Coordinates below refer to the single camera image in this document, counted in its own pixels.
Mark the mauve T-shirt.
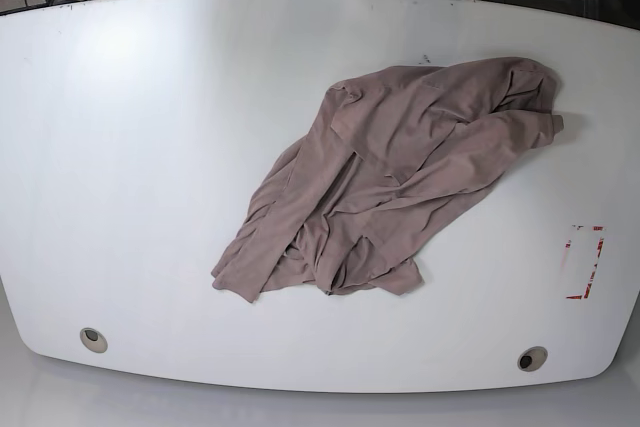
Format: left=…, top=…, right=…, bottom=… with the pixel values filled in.
left=212, top=57, right=563, bottom=302

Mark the right grey table grommet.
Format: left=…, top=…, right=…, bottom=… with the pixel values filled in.
left=517, top=346, right=548, bottom=372

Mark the grey table grommet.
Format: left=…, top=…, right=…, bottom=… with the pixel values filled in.
left=517, top=346, right=548, bottom=372
left=80, top=328, right=108, bottom=354

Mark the left grey table grommet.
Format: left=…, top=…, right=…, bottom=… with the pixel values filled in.
left=80, top=328, right=108, bottom=354

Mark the red tape rectangle marking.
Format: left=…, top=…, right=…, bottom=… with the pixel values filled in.
left=561, top=225, right=605, bottom=300

